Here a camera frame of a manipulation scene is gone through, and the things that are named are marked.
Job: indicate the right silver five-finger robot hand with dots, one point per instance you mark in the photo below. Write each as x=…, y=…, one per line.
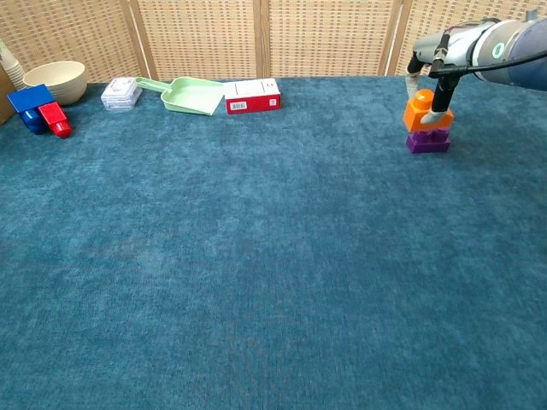
x=448, y=42

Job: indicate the orange toy block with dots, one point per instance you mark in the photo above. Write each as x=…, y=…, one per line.
x=416, y=113

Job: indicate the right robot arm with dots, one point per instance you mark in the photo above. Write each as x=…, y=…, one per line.
x=521, y=42

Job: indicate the purple toy block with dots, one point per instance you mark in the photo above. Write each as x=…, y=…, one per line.
x=427, y=143

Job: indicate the red toy block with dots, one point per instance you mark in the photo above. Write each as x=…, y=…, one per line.
x=53, y=117

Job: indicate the blue toy block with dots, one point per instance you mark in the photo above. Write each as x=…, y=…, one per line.
x=30, y=100

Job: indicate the stack of paper cups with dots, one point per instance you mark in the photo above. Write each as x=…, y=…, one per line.
x=13, y=68

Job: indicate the red and white carton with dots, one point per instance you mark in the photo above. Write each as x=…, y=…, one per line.
x=252, y=98

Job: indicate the woven bamboo folding screen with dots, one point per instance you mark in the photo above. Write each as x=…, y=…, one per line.
x=205, y=38

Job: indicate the light green dustpan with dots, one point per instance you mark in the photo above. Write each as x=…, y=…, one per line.
x=190, y=96

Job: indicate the blue table cloth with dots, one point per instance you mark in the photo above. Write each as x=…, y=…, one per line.
x=256, y=256

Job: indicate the clear plastic box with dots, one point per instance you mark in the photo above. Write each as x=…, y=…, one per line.
x=121, y=95

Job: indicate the beige bowl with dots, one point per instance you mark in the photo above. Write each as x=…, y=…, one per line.
x=60, y=81

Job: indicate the brown cardboard box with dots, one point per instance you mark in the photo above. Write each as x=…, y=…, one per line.
x=4, y=102

